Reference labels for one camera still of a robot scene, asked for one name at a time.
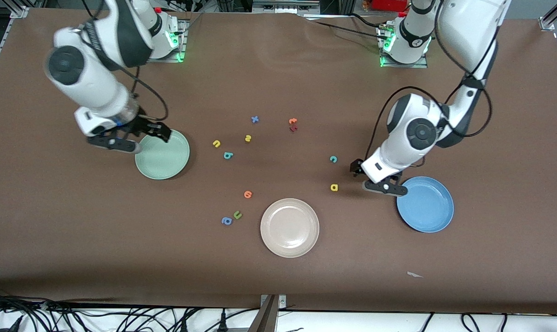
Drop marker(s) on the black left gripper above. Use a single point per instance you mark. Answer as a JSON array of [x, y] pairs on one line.
[[356, 167]]

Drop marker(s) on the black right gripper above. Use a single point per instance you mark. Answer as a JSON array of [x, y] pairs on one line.
[[138, 123]]

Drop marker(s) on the teal letter b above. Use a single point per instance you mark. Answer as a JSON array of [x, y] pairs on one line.
[[228, 155]]

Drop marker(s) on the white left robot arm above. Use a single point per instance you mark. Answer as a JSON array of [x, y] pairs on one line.
[[467, 27]]

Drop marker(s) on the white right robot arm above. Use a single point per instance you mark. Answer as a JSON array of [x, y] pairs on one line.
[[89, 78]]

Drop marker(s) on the green plate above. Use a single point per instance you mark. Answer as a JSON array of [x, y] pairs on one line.
[[163, 159]]

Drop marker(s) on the blue plate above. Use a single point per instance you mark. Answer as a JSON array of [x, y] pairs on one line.
[[428, 207]]

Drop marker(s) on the beige plate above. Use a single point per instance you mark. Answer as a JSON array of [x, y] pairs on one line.
[[290, 228]]

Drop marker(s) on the blue letter a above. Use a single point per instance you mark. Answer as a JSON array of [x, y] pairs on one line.
[[223, 220]]

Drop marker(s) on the green letter u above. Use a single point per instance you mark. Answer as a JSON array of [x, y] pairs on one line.
[[237, 214]]

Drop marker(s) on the white paper scrap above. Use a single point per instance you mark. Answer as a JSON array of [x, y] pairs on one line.
[[414, 275]]

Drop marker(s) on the brown paper table cover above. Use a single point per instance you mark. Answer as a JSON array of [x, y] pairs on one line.
[[278, 69]]

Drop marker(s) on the red box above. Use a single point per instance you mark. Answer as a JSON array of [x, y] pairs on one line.
[[389, 4]]

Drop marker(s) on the aluminium corner profile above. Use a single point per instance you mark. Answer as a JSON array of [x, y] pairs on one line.
[[20, 12], [548, 20]]

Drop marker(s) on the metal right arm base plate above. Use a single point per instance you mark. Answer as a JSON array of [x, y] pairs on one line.
[[182, 46]]

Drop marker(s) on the metal table edge bracket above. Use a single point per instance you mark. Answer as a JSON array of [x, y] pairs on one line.
[[266, 318]]

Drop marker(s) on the metal frame bar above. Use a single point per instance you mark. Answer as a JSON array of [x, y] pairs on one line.
[[283, 7]]

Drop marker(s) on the aluminium side rail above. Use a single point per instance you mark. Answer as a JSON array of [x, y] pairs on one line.
[[2, 44]]

